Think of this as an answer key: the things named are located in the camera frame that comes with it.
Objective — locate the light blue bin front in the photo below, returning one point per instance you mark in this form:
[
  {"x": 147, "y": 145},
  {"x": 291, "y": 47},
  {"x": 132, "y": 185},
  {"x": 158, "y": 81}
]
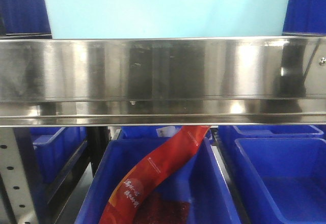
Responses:
[{"x": 95, "y": 19}]

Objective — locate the blue bin left neighbouring shelf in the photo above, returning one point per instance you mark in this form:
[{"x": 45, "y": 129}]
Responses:
[{"x": 54, "y": 146}]

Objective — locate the blue bin upper left shelf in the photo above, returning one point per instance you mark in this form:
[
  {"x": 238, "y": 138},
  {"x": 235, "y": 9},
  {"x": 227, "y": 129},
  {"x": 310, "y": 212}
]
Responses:
[{"x": 24, "y": 16}]

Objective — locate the blue bin upper right shelf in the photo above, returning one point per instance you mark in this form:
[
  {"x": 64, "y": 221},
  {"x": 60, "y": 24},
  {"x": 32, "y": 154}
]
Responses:
[{"x": 305, "y": 16}]

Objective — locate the blue bin rear centre lower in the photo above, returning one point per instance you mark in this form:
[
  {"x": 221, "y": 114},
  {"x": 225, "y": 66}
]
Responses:
[{"x": 162, "y": 132}]

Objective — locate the blue bin right rear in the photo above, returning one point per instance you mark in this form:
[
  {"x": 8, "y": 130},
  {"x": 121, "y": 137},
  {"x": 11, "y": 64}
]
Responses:
[{"x": 228, "y": 134}]

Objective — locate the blue bin with bag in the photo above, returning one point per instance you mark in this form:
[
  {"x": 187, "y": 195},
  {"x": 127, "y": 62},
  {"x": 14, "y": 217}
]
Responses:
[{"x": 199, "y": 183}]

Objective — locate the red snack bag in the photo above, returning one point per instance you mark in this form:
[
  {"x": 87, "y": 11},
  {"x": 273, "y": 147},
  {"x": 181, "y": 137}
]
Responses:
[{"x": 151, "y": 171}]

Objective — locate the blue bin right front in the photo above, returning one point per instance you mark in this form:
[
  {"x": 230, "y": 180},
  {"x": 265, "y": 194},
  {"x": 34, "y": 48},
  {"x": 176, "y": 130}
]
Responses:
[{"x": 282, "y": 180}]

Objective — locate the perforated metal shelf post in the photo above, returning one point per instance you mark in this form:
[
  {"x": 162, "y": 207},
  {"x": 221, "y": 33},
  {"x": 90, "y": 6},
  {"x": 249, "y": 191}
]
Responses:
[{"x": 16, "y": 155}]

